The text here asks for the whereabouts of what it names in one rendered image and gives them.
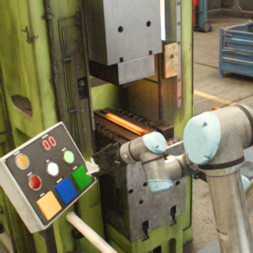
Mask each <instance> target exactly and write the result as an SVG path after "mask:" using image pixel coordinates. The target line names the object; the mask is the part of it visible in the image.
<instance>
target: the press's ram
mask: <svg viewBox="0 0 253 253"><path fill-rule="evenodd" d="M83 6H84V21H85V32H86V42H87V48H88V59H90V60H93V61H95V62H98V63H101V64H104V65H107V66H110V65H113V64H118V63H120V61H121V62H126V61H129V60H132V59H137V58H143V57H146V56H149V54H150V55H154V54H158V53H161V52H162V10H161V0H83Z"/></svg>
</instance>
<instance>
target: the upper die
mask: <svg viewBox="0 0 253 253"><path fill-rule="evenodd" d="M89 74H91V75H94V76H98V77H100V78H103V79H105V80H108V81H110V82H113V83H115V84H118V85H121V84H125V83H128V82H131V81H135V80H139V79H141V78H144V77H148V76H153V75H155V67H154V55H150V54H149V56H146V57H143V58H137V59H132V60H129V61H126V62H121V61H120V63H118V64H113V65H110V66H107V65H104V64H101V63H98V62H95V61H93V60H90V59H89Z"/></svg>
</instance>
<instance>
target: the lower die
mask: <svg viewBox="0 0 253 253"><path fill-rule="evenodd" d="M99 110H102V111H104V112H106V113H108V114H112V115H115V116H118V117H119V118H121V119H123V120H125V121H127V122H129V123H131V124H133V125H135V126H138V127H140V128H142V129H144V130H147V129H149V130H150V132H151V133H152V132H156V130H155V129H153V128H150V127H149V126H146V125H145V126H143V124H141V123H138V121H136V120H132V119H131V118H130V117H129V118H127V116H125V115H122V114H120V113H117V112H116V111H114V110H112V109H110V108H108V107H107V108H104V109H101V108H99V109H97V110H94V111H93V114H94V122H97V123H98V124H99V125H103V126H104V128H105V127H107V128H108V131H109V130H113V131H114V134H115V133H118V134H119V136H120V137H119V138H118V134H117V135H115V136H114V141H115V143H116V142H118V141H120V140H121V142H122V143H123V144H125V143H127V142H129V141H132V140H134V139H137V138H140V133H138V132H136V131H134V130H132V129H130V128H128V127H127V126H123V125H121V124H119V123H118V122H116V121H114V120H112V119H110V118H108V117H107V116H103V115H101V114H99V113H97V112H96V111H99ZM97 123H95V131H94V135H95V137H97ZM107 128H106V129H104V131H103V134H104V141H105V143H106V144H108V142H107V133H108V132H107ZM102 129H103V128H102V126H99V127H98V134H99V139H100V140H101V141H103V137H102ZM108 137H109V144H113V132H109V134H108Z"/></svg>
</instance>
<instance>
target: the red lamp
mask: <svg viewBox="0 0 253 253"><path fill-rule="evenodd" d="M30 185H31V186H32V187H33V188H34V189H38V188H39V187H40V185H41V182H40V179H39V178H38V177H36V176H33V177H32V178H31V179H30Z"/></svg>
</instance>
